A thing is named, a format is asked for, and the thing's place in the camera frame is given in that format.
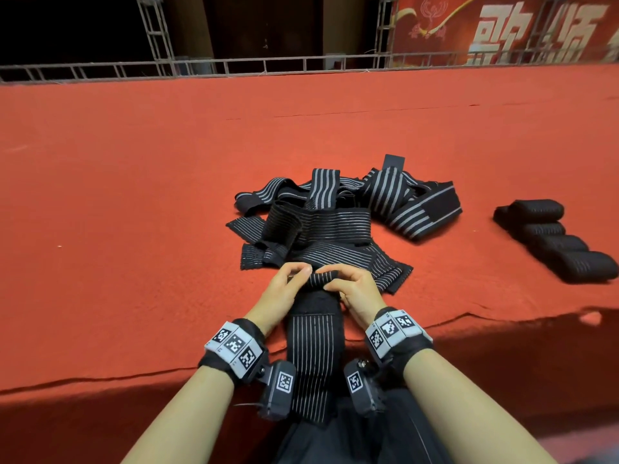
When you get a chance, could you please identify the person's right hand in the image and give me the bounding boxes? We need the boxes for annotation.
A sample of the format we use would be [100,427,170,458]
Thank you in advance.
[322,264,390,329]

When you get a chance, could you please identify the person's left hand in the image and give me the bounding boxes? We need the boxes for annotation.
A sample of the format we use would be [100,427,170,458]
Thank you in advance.
[244,262,315,336]

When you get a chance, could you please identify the black striped strap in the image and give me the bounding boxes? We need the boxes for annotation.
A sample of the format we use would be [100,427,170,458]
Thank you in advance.
[493,198,566,226]
[285,268,348,426]
[513,221,568,238]
[527,233,589,253]
[540,246,603,264]
[551,250,619,284]

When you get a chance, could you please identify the pile of black straps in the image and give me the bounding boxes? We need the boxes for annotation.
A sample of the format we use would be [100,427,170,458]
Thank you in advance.
[226,154,464,296]

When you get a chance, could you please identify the person's left forearm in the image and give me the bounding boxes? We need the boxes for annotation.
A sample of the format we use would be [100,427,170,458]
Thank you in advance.
[121,365,236,464]

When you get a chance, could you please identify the person's right forearm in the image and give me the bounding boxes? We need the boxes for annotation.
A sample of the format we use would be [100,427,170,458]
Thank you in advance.
[401,347,557,464]

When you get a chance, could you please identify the black trousers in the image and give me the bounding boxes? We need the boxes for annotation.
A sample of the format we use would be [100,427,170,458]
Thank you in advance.
[266,386,456,464]

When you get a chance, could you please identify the metal railing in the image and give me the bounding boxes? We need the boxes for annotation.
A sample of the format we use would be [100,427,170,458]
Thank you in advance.
[0,48,619,85]

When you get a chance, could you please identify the metal truss column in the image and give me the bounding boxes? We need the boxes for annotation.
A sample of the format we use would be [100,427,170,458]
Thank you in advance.
[375,0,400,68]
[536,0,572,64]
[135,0,177,78]

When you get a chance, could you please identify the dark brown door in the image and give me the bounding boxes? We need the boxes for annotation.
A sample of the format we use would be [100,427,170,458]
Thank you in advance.
[213,0,325,59]

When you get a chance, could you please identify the red banner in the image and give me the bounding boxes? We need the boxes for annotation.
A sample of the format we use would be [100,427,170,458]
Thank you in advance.
[391,0,619,66]

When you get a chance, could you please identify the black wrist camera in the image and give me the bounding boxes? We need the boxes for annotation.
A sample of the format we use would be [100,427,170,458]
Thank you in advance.
[343,357,388,418]
[256,359,298,421]

